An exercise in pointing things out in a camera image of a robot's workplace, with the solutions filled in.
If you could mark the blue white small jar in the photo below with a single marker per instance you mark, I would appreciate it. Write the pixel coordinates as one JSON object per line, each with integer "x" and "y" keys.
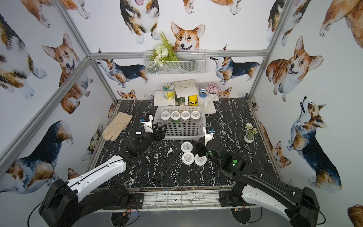
{"x": 203, "y": 90}

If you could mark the pink flower pot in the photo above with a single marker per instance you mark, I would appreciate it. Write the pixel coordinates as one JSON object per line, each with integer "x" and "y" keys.
{"x": 213, "y": 90}

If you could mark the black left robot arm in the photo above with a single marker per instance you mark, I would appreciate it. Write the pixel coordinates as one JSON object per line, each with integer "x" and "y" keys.
{"x": 67, "y": 202}

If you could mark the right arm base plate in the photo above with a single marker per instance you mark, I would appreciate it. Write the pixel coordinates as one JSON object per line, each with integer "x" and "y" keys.
{"x": 231, "y": 199}

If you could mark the aluminium frame rail front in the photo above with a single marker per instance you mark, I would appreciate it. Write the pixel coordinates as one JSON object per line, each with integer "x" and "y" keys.
{"x": 180, "y": 198}

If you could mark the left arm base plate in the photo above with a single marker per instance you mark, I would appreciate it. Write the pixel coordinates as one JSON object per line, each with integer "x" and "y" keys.
{"x": 133, "y": 200}

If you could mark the small green plant pot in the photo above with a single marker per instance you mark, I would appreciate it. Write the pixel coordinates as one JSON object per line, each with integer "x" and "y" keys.
{"x": 180, "y": 101}

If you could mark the white wooden tiered shelf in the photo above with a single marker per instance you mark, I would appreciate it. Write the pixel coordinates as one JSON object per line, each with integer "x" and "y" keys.
{"x": 185, "y": 89}

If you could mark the yogurt cup row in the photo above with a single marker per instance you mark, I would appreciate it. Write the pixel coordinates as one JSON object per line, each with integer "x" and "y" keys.
{"x": 166, "y": 117}
{"x": 187, "y": 147}
{"x": 195, "y": 116}
{"x": 176, "y": 116}
{"x": 185, "y": 116}
{"x": 200, "y": 161}
{"x": 188, "y": 158}

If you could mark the artificial green fern flowers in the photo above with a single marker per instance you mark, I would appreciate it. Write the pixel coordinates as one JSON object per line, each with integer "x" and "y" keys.
{"x": 163, "y": 53}

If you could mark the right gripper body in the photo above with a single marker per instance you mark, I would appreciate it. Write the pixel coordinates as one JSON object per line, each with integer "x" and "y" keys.
{"x": 203, "y": 148}

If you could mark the white plastic perforated basket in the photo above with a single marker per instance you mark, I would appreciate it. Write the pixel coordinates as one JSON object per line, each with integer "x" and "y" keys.
{"x": 182, "y": 131}

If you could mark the small white potted flower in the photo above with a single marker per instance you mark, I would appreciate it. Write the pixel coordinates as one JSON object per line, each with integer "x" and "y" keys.
{"x": 250, "y": 132}

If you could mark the yogurt cup back row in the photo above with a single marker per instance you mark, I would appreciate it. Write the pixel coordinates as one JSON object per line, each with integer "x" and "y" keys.
{"x": 166, "y": 117}
{"x": 187, "y": 147}
{"x": 185, "y": 116}

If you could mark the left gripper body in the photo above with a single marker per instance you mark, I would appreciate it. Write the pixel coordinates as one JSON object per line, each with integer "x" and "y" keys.
{"x": 156, "y": 132}

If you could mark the white wire wall basket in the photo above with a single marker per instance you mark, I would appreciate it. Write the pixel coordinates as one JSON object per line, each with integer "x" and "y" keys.
{"x": 189, "y": 62}

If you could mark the yellow sunflower seed can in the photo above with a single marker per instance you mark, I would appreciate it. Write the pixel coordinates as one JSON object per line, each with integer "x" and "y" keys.
{"x": 169, "y": 91}

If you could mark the beige work glove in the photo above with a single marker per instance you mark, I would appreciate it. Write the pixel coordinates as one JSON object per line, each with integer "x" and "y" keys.
{"x": 118, "y": 124}

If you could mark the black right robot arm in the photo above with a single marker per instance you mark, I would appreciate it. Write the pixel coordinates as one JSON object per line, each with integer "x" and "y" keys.
{"x": 253, "y": 186}

